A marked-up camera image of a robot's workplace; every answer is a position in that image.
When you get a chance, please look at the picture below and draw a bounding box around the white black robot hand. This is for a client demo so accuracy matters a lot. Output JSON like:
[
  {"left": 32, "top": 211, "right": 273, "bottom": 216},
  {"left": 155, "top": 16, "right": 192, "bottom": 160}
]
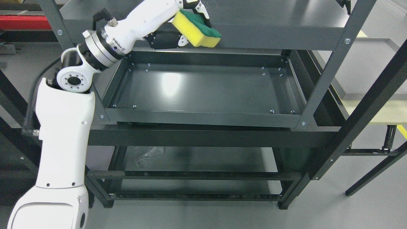
[{"left": 101, "top": 0, "right": 212, "bottom": 54}]

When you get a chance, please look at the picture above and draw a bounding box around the green yellow sponge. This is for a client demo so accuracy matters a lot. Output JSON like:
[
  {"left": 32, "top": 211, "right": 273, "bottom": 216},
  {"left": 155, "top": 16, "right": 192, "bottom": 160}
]
[{"left": 171, "top": 9, "right": 222, "bottom": 48}]

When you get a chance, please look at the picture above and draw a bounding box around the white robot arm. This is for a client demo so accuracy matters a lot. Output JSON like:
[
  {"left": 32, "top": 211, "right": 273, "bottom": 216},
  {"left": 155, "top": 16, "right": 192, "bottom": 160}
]
[{"left": 7, "top": 29, "right": 123, "bottom": 229}]

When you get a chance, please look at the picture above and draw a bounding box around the dark metal shelf rack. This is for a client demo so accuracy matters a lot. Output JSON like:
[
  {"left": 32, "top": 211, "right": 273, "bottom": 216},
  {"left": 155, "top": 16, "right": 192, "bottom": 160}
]
[{"left": 34, "top": 0, "right": 376, "bottom": 135}]

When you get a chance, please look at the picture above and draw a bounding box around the clear plastic bag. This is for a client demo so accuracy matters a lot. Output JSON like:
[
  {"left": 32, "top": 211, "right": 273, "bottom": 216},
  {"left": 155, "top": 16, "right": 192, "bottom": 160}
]
[{"left": 133, "top": 146, "right": 165, "bottom": 169}]

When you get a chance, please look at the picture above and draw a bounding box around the red metal beam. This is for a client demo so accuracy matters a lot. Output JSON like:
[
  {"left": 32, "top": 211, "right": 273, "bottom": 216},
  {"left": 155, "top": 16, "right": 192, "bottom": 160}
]
[{"left": 0, "top": 15, "right": 52, "bottom": 30}]

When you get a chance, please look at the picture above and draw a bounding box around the black frame shelf rack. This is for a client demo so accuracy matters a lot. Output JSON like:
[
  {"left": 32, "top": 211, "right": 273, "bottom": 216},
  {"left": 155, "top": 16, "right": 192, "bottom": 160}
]
[{"left": 0, "top": 38, "right": 407, "bottom": 210}]

